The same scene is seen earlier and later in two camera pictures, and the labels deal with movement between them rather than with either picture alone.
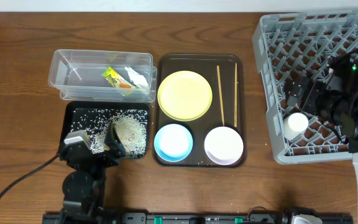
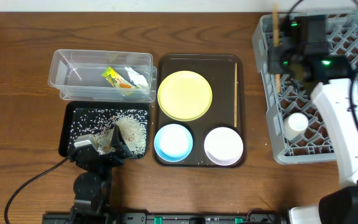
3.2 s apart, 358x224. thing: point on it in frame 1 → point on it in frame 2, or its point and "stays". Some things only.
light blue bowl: (173, 142) stays
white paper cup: (294, 126) stays
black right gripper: (308, 98) → (278, 62)
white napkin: (139, 81) stays
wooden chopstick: (220, 95) → (277, 61)
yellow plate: (184, 96) stays
